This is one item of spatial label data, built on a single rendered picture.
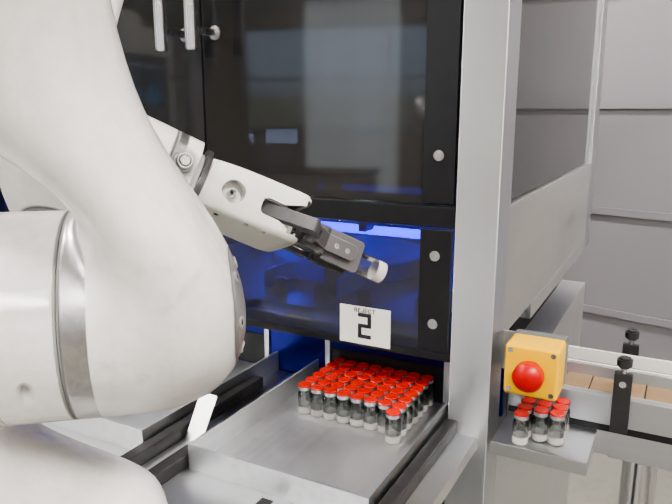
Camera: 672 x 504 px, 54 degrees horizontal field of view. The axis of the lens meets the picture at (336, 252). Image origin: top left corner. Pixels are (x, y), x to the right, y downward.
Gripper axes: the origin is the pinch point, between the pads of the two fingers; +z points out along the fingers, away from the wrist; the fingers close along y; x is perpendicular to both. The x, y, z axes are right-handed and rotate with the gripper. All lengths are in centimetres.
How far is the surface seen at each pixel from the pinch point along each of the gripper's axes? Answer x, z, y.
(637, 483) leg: 10, 64, 16
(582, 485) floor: 10, 167, 132
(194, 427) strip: 23.4, 1.4, 35.6
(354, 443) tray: 17.9, 21.3, 25.8
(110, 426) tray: 27.0, -9.2, 38.5
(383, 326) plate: 0.6, 20.9, 28.0
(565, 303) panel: -28, 84, 66
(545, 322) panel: -19, 72, 57
